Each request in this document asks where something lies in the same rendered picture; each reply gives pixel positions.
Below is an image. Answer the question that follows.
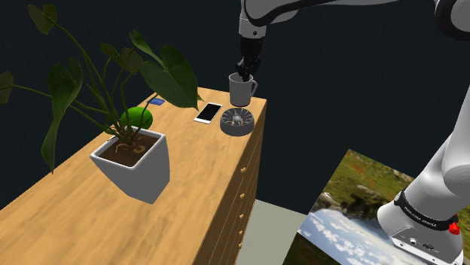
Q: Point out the green rounded object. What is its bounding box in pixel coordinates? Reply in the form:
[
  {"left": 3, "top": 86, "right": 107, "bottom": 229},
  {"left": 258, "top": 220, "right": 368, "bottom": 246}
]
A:
[{"left": 120, "top": 106, "right": 154, "bottom": 130}]

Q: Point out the grey mug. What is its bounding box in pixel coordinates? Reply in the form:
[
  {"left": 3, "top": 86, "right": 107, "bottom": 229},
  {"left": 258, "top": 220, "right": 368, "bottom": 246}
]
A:
[{"left": 228, "top": 72, "right": 258, "bottom": 108}]

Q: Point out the white smartphone with black screen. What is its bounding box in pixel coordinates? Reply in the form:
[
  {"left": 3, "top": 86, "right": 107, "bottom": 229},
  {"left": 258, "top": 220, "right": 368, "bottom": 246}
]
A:
[{"left": 193, "top": 102, "right": 224, "bottom": 125}]

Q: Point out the robot stand with landscape pattern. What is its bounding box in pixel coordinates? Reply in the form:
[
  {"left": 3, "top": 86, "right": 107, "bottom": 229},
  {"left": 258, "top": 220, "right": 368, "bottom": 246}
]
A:
[{"left": 282, "top": 148, "right": 470, "bottom": 265}]

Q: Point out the wooden chest of drawers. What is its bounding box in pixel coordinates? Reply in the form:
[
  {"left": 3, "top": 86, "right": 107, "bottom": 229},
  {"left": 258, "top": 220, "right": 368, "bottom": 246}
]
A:
[{"left": 0, "top": 87, "right": 268, "bottom": 265}]

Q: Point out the grey ribbed round bowl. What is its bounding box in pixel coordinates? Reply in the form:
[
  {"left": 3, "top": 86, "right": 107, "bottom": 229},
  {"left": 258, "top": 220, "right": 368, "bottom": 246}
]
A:
[{"left": 219, "top": 108, "right": 255, "bottom": 137}]

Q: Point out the potted plant in white pot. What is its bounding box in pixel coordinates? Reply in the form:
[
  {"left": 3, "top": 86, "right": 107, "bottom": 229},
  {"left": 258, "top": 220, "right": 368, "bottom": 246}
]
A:
[{"left": 0, "top": 4, "right": 204, "bottom": 205}]

